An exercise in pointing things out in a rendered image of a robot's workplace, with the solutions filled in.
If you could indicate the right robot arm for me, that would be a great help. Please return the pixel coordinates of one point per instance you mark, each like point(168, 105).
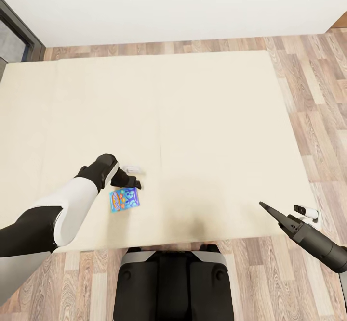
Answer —
point(305, 233)

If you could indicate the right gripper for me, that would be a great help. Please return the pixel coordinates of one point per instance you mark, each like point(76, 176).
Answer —
point(308, 237)

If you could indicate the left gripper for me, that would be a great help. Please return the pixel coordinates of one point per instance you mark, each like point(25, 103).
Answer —
point(127, 182)

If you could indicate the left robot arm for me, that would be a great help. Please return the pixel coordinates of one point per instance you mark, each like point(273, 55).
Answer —
point(55, 220)

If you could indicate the board game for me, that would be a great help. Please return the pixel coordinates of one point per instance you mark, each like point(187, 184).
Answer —
point(123, 199)

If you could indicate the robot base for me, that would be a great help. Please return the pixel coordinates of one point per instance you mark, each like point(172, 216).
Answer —
point(173, 286)

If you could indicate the bed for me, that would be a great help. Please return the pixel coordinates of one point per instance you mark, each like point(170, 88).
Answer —
point(210, 131)

